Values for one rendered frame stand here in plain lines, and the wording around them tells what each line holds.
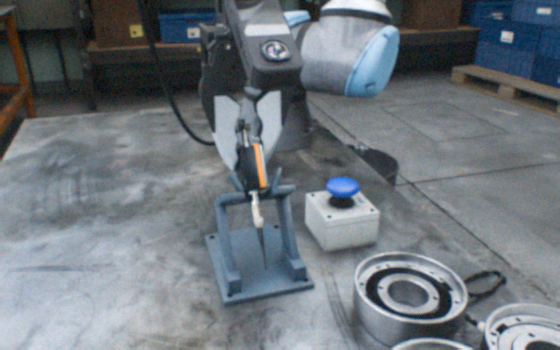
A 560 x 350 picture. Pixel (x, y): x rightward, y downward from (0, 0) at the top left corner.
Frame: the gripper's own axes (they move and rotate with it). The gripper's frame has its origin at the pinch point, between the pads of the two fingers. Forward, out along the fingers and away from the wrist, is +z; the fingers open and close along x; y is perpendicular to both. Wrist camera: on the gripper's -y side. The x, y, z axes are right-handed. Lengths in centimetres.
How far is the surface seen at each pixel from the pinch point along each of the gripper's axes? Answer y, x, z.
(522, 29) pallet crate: 269, -292, 40
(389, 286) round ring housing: -13.5, -11.0, 9.5
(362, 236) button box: -3.0, -13.3, 10.7
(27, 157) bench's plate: 39, 31, 12
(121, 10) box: 327, 14, 21
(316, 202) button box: 1.4, -8.9, 7.6
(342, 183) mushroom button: 0.0, -11.6, 4.6
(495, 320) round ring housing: -21.1, -17.1, 8.7
